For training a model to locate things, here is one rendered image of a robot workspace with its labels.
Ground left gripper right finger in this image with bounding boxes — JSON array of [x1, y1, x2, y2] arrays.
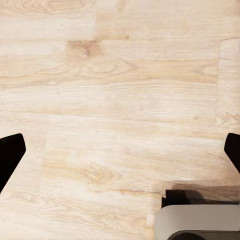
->
[[224, 133, 240, 173]]

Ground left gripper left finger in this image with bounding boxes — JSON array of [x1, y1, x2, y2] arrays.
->
[[0, 133, 26, 193]]

